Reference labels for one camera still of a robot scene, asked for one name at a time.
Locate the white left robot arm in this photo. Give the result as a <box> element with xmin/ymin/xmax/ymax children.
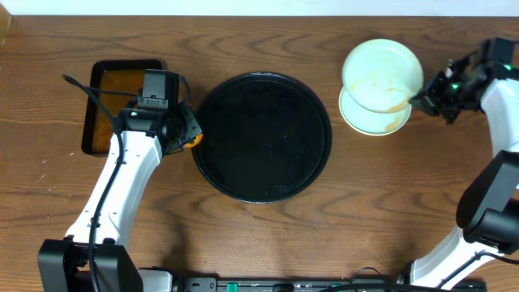
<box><xmin>38</xmin><ymin>103</ymin><xmax>202</xmax><ymax>291</ymax></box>

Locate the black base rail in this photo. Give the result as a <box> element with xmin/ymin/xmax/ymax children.
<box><xmin>137</xmin><ymin>265</ymin><xmax>487</xmax><ymax>292</ymax></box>

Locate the round black tray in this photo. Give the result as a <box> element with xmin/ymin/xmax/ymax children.
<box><xmin>192</xmin><ymin>72</ymin><xmax>332</xmax><ymax>204</ymax></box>

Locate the black rectangular water basin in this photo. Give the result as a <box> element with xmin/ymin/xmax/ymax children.
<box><xmin>81</xmin><ymin>59</ymin><xmax>165</xmax><ymax>157</ymax></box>

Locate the orange green sponge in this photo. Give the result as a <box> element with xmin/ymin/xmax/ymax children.
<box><xmin>183</xmin><ymin>134</ymin><xmax>203</xmax><ymax>148</ymax></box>

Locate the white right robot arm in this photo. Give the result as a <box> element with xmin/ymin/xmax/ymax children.
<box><xmin>397</xmin><ymin>57</ymin><xmax>518</xmax><ymax>290</ymax></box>

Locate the green plate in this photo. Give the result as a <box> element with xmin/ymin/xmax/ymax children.
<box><xmin>342</xmin><ymin>39</ymin><xmax>423</xmax><ymax>114</ymax></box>
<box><xmin>338</xmin><ymin>86</ymin><xmax>411</xmax><ymax>136</ymax></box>

